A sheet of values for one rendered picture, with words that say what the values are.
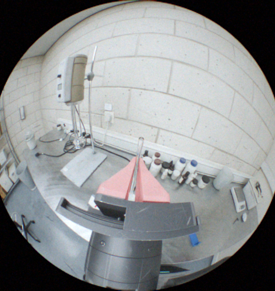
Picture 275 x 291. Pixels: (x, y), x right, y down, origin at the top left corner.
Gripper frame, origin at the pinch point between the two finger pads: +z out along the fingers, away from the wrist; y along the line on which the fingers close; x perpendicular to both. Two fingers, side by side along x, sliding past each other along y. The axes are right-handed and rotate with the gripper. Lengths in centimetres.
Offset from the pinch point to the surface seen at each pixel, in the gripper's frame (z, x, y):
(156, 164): 27.6, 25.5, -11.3
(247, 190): 2, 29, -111
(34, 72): 88, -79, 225
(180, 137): 43, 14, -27
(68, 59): 19.0, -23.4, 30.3
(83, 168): 22, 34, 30
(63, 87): 18.5, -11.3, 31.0
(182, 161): 31.1, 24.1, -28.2
